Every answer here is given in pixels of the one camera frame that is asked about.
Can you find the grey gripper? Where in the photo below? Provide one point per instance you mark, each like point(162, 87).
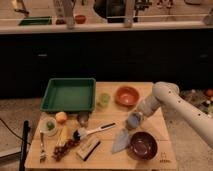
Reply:
point(139, 118)

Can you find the blue sponge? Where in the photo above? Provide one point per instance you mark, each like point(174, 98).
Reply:
point(130, 122)

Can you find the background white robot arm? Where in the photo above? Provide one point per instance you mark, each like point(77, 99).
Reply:
point(19, 6)

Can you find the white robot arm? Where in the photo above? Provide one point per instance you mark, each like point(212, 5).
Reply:
point(168, 94)

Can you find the orange bowl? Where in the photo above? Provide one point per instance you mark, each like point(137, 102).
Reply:
point(126, 96)

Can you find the light blue cloth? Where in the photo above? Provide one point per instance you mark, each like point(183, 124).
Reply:
point(121, 141)

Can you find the dark brown bowl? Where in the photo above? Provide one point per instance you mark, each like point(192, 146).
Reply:
point(143, 146)

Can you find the light green cup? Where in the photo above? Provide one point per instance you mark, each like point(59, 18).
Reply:
point(103, 100)

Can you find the grey mushroom toy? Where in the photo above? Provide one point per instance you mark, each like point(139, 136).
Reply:
point(83, 119)

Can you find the green plastic tray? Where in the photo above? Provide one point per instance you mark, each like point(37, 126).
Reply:
point(72, 95)

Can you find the wooden block eraser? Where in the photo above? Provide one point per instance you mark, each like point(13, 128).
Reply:
point(87, 148)

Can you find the orange peach fruit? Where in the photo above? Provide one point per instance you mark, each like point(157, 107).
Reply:
point(61, 117)

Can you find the yellow corn cob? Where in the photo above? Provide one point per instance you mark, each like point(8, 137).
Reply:
point(63, 137)

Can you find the bunch of dark grapes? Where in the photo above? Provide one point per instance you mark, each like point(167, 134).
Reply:
point(60, 151)

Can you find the silver fork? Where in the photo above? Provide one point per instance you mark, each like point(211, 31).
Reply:
point(42, 148)

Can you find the background red bowl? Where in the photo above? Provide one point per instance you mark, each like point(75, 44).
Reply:
point(80, 19)

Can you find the black table clamp bar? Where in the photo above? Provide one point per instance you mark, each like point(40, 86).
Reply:
point(23, 154)

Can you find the background green tray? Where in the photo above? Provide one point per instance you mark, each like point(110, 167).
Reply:
point(28, 21)

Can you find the white handled brush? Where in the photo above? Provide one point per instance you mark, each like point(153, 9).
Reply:
point(82, 133)

